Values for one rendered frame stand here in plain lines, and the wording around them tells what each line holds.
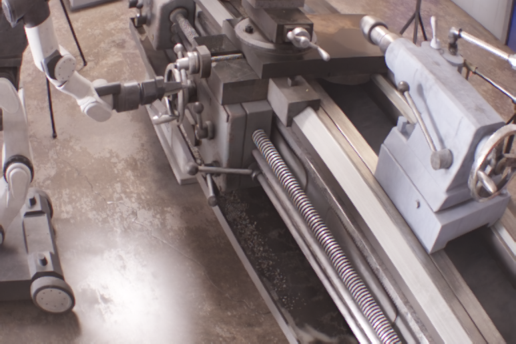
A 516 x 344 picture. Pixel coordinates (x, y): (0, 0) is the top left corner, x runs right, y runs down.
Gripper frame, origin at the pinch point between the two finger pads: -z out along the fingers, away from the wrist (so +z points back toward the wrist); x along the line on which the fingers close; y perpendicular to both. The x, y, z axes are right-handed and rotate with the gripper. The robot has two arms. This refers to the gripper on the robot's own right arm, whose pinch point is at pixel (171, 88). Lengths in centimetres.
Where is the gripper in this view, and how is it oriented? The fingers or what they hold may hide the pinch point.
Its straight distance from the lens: 191.1
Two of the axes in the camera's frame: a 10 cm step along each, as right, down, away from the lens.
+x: 2.9, -3.0, -9.1
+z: -9.3, 1.5, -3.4
